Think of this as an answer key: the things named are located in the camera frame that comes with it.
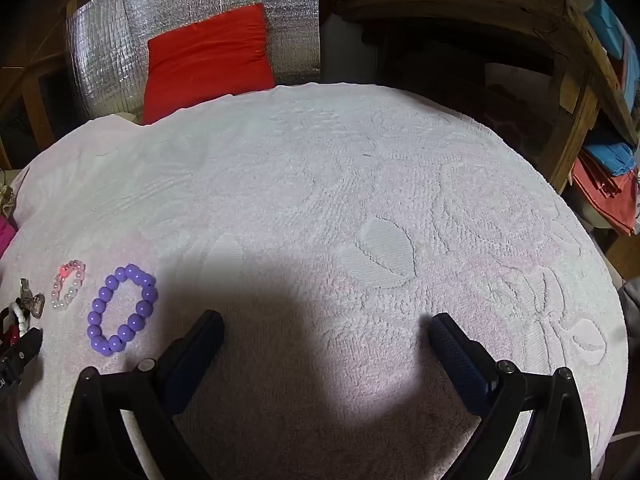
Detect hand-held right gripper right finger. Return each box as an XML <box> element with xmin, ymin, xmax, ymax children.
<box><xmin>429</xmin><ymin>312</ymin><xmax>593</xmax><ymax>480</ymax></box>

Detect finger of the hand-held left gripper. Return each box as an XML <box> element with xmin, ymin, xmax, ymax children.
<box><xmin>0</xmin><ymin>327</ymin><xmax>43</xmax><ymax>406</ymax></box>

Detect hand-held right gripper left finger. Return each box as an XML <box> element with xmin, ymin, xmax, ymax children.
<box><xmin>59</xmin><ymin>310</ymin><xmax>224</xmax><ymax>480</ymax></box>

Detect white pearl bracelet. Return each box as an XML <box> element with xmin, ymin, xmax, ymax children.
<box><xmin>10</xmin><ymin>297</ymin><xmax>32</xmax><ymax>343</ymax></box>

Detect purple bead bracelet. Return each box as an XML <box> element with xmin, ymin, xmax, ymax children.
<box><xmin>86</xmin><ymin>263</ymin><xmax>160</xmax><ymax>357</ymax></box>

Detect pink pearl bracelet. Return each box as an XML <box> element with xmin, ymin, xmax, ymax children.
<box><xmin>50</xmin><ymin>259</ymin><xmax>87</xmax><ymax>312</ymax></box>

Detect silver metal wristwatch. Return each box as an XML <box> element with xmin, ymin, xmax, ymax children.
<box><xmin>19</xmin><ymin>278</ymin><xmax>47</xmax><ymax>319</ymax></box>

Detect magenta cushion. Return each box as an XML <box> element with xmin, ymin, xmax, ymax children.
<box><xmin>0</xmin><ymin>215</ymin><xmax>17</xmax><ymax>262</ymax></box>

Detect gold crumpled cloth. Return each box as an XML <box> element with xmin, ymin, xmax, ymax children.
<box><xmin>0</xmin><ymin>170</ymin><xmax>16</xmax><ymax>221</ymax></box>

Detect white textured towel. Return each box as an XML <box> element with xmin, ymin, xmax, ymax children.
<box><xmin>0</xmin><ymin>82</ymin><xmax>628</xmax><ymax>480</ymax></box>

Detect orange-red folded cloth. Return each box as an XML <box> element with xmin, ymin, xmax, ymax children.
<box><xmin>572</xmin><ymin>160</ymin><xmax>640</xmax><ymax>236</ymax></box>

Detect red cushion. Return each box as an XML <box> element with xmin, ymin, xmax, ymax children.
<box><xmin>142</xmin><ymin>3</ymin><xmax>276</xmax><ymax>125</ymax></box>

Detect silver foil insulation sheet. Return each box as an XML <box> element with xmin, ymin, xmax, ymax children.
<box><xmin>66</xmin><ymin>0</ymin><xmax>321</xmax><ymax>121</ymax></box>

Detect wooden shelf rack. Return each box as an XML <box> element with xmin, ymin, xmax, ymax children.
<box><xmin>335</xmin><ymin>0</ymin><xmax>640</xmax><ymax>193</ymax></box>

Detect blue folded cloth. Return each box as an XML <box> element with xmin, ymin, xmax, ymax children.
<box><xmin>582</xmin><ymin>0</ymin><xmax>638</xmax><ymax>171</ymax></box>

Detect wooden chair frame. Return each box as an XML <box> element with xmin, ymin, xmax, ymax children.
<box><xmin>0</xmin><ymin>0</ymin><xmax>76</xmax><ymax>171</ymax></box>

